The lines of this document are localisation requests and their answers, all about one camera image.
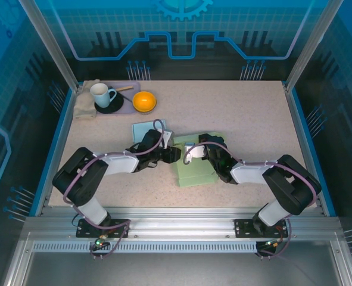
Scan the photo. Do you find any light blue paper box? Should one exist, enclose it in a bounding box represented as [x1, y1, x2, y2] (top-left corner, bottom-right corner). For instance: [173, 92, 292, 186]
[132, 119, 167, 144]

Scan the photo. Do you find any light green paper box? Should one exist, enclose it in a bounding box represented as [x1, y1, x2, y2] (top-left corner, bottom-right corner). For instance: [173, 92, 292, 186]
[172, 130, 226, 188]

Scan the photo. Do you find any lilac tray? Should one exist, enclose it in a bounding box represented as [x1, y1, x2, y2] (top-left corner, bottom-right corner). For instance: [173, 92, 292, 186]
[83, 82, 142, 116]

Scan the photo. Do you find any orange bowl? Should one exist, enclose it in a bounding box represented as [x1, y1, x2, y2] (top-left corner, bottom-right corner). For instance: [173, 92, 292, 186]
[132, 91, 157, 114]

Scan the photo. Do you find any black saucer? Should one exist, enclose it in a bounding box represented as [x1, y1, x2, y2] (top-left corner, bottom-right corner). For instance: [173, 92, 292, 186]
[94, 91, 125, 114]

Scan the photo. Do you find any white mug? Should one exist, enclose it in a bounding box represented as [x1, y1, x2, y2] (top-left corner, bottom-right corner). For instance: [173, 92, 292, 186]
[89, 83, 117, 109]

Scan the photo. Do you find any beige cloth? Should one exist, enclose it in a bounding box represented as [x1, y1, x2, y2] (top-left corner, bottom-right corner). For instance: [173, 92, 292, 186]
[73, 79, 101, 120]

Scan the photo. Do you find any blue table side strip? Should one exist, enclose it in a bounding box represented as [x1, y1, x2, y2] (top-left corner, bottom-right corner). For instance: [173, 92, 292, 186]
[287, 88, 338, 217]

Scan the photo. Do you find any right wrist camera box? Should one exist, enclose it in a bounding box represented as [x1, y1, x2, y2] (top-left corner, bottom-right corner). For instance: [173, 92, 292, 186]
[184, 142, 208, 160]

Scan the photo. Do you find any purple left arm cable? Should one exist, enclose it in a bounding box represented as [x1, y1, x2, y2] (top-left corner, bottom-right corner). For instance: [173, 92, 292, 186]
[63, 119, 174, 206]

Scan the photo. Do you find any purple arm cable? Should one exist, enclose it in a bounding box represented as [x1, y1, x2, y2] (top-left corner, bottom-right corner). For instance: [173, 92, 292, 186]
[183, 141, 318, 206]
[63, 119, 174, 206]

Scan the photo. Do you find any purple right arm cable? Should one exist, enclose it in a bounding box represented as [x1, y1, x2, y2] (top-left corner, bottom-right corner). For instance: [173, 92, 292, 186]
[183, 141, 318, 206]

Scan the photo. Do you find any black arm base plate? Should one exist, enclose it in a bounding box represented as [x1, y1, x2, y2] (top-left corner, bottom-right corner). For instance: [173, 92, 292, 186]
[76, 218, 131, 239]
[233, 218, 292, 239]

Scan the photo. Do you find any aluminium mounting rail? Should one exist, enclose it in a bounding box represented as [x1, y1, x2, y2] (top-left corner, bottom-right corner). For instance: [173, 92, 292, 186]
[23, 207, 342, 241]

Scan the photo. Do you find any slotted cable duct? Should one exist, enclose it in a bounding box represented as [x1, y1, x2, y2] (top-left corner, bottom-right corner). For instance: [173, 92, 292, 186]
[32, 241, 258, 254]

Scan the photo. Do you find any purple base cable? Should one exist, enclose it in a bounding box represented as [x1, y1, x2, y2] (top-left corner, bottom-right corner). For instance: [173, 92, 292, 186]
[88, 222, 132, 260]
[257, 228, 294, 259]

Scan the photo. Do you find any aluminium frame post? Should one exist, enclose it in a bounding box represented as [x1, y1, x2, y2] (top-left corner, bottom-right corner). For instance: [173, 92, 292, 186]
[17, 0, 82, 92]
[284, 0, 345, 94]

